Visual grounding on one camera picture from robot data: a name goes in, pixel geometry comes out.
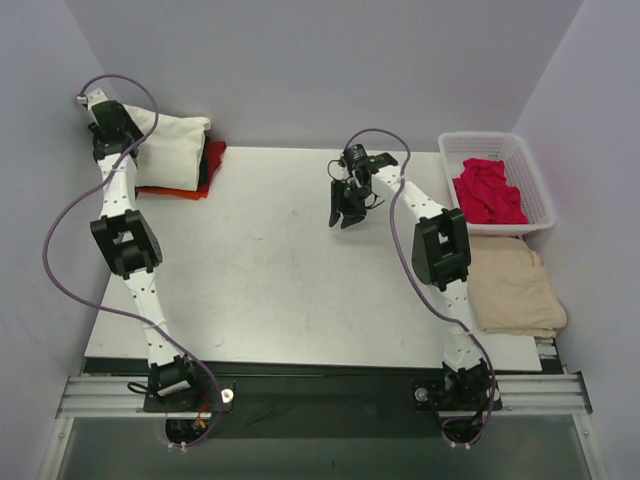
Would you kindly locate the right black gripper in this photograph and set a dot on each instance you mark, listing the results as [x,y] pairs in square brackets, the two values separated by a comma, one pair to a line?
[347,203]

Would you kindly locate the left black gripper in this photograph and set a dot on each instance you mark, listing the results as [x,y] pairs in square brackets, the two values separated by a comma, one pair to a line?
[100,133]

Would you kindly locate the cream white t-shirt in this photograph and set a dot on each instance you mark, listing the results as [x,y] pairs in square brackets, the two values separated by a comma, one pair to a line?
[170,157]

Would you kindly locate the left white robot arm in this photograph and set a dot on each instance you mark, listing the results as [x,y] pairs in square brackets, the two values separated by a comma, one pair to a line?
[127,243]

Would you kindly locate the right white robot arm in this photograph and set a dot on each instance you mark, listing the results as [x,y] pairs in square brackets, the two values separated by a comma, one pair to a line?
[431,241]

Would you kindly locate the black folded t-shirt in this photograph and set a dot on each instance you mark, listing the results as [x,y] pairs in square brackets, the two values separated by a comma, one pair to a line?
[204,168]

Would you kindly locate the red folded t-shirt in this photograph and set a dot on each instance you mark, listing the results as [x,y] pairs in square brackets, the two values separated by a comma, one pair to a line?
[213,154]

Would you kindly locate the orange folded t-shirt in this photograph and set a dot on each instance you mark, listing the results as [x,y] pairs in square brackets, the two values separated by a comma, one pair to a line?
[190,195]

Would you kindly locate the magenta crumpled t-shirt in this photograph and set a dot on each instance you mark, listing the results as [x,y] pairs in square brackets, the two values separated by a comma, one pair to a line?
[484,195]

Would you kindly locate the white plastic basket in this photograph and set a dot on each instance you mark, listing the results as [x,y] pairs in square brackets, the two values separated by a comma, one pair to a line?
[521,172]

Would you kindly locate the beige folded cloth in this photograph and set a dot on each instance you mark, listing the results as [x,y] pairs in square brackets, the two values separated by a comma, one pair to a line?
[510,291]

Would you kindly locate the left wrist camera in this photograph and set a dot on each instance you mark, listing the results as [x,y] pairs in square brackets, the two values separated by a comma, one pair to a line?
[89,99]

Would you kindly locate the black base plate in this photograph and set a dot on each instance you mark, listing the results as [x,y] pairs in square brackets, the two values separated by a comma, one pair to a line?
[359,422]

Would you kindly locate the aluminium mounting rail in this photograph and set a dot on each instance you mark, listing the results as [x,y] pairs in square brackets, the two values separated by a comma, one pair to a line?
[118,397]

